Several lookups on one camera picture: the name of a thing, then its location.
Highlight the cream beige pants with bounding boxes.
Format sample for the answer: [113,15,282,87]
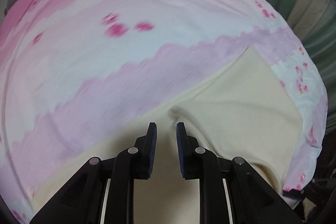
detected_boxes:
[32,47,303,223]

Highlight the pink floral bed duvet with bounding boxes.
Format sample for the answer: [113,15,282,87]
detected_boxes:
[1,0,327,223]

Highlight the beige curtain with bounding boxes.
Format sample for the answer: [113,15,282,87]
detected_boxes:
[286,0,331,41]

